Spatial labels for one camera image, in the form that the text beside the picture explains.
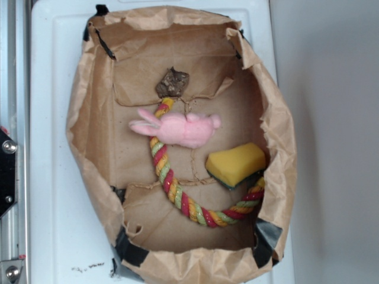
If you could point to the aluminium frame rail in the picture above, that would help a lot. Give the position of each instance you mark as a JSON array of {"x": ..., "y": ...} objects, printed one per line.
[{"x": 15, "y": 92}]

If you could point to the multicolour twisted rope toy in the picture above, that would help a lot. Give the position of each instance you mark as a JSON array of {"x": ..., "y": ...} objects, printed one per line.
[{"x": 174, "y": 189}]

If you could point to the yellow green sponge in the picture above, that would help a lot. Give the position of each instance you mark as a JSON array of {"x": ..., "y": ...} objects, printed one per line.
[{"x": 233, "y": 166}]

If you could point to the black metal bracket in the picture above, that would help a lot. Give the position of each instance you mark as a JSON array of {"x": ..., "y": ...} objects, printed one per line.
[{"x": 9, "y": 195}]

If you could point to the brown paper bag bin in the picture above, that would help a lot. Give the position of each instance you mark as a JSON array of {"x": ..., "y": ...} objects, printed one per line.
[{"x": 200, "y": 236}]

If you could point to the white plastic tray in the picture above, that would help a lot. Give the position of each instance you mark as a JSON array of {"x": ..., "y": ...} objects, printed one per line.
[{"x": 67, "y": 243}]

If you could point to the pink plush bunny toy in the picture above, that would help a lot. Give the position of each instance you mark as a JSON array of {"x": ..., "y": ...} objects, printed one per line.
[{"x": 174, "y": 128}]

